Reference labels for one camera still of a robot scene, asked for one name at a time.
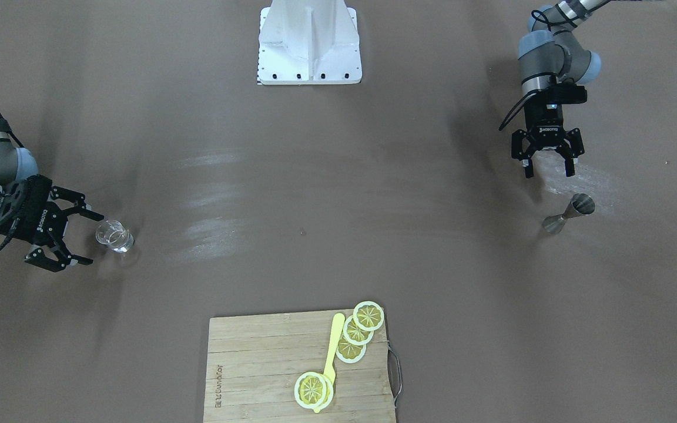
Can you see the clear glass measuring cup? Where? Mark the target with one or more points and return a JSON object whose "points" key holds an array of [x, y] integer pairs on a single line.
{"points": [[114, 236]]}

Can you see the bamboo cutting board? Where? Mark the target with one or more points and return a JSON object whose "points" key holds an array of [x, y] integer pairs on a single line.
{"points": [[254, 362]]}

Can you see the white camera pillar base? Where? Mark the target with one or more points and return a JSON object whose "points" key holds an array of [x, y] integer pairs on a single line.
{"points": [[309, 42]]}

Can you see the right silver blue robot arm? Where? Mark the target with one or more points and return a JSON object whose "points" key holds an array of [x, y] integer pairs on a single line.
{"points": [[16, 163]]}

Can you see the yellow plastic knife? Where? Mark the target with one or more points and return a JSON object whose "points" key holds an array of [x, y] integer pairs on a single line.
{"points": [[329, 373]]}

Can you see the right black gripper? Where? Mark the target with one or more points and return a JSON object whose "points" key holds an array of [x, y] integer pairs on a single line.
{"points": [[36, 214]]}

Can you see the steel double jigger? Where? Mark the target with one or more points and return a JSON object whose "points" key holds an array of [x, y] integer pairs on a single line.
{"points": [[581, 204]]}

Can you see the middle lemon slice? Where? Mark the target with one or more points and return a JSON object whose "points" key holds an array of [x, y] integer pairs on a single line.
{"points": [[354, 334]]}

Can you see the inner lemon slice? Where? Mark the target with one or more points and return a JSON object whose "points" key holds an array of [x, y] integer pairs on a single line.
{"points": [[348, 352]]}

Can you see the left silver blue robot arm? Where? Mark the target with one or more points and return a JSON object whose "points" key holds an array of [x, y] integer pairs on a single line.
{"points": [[554, 70]]}

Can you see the lemon slice on knife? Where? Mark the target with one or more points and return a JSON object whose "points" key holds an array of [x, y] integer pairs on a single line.
{"points": [[313, 391]]}

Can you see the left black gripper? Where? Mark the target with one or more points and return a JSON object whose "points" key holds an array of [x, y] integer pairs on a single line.
{"points": [[548, 125]]}

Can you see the outer lemon slice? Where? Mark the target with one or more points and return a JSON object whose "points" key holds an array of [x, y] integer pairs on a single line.
{"points": [[368, 315]]}

